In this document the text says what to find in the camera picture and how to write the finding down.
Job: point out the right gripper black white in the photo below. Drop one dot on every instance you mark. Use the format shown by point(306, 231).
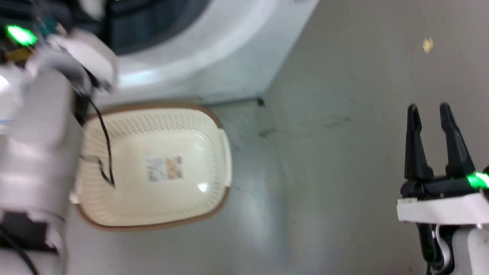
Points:
point(439, 208)

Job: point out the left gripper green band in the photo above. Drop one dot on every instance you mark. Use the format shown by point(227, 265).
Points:
point(21, 36)

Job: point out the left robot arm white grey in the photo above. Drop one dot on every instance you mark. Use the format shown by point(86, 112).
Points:
point(38, 152)

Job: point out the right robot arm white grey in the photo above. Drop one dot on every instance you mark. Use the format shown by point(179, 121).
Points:
point(470, 252)

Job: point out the dark washing machine drum opening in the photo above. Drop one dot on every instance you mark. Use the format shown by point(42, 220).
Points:
point(153, 26)

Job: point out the black washing machine foot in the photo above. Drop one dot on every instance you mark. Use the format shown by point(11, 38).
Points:
point(260, 102)

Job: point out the white washing machine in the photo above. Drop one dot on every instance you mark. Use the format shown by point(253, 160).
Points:
point(214, 65)

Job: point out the cream laundry basket brown rim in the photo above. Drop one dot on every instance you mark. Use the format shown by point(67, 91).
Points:
point(183, 198)

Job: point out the small yellow floor scrap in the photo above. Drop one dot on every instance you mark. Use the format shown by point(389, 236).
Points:
point(428, 45)

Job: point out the paper label sticker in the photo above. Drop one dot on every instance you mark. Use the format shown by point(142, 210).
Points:
point(165, 168)

